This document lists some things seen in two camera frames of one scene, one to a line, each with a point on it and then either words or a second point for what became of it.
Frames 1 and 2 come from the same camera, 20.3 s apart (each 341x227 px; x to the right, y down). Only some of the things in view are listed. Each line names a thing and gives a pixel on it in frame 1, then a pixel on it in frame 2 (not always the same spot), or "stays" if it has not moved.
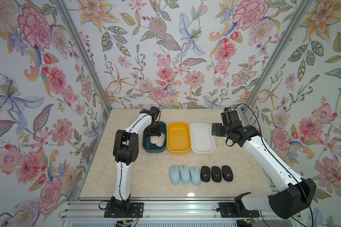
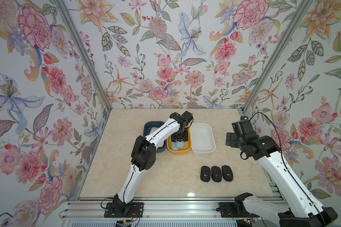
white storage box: [202, 141] stays
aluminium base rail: [157, 209] stays
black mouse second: [216, 174] stays
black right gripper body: [220, 131] to [233, 143]
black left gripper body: [152, 130] to [180, 135]
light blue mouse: [195, 176] to [180, 144]
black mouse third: [227, 173] stays
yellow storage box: [178, 138] stays
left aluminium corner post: [85, 53] stays
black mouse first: [205, 173] stays
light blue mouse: [184, 174] to [174, 146]
